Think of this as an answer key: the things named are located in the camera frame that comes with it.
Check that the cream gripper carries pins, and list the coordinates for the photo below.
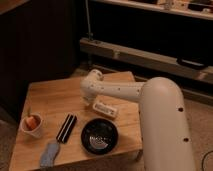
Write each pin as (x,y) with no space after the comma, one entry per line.
(88,100)

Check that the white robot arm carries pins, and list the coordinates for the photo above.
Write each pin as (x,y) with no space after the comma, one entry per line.
(166,137)

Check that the black rectangular case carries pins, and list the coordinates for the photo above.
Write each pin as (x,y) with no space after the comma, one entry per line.
(66,129)

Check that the black round bowl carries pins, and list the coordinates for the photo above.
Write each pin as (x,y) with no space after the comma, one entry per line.
(99,136)

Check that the wooden low table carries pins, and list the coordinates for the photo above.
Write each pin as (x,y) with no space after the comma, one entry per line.
(56,99)

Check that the grey metal beam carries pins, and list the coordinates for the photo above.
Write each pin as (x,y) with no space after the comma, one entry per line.
(145,59)

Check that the orange carrot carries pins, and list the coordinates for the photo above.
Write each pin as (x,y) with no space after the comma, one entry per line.
(31,122)

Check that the white cup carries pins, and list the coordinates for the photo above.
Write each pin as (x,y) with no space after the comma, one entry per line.
(37,132)

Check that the metal vertical pole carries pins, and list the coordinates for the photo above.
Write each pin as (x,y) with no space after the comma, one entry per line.
(90,34)

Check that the blue grey cloth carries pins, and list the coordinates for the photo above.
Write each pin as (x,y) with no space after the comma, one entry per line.
(48,156)

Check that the black device on beam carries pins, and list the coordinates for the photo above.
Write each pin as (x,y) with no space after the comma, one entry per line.
(190,64)

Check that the wooden shelf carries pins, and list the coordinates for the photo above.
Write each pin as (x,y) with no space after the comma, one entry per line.
(156,8)

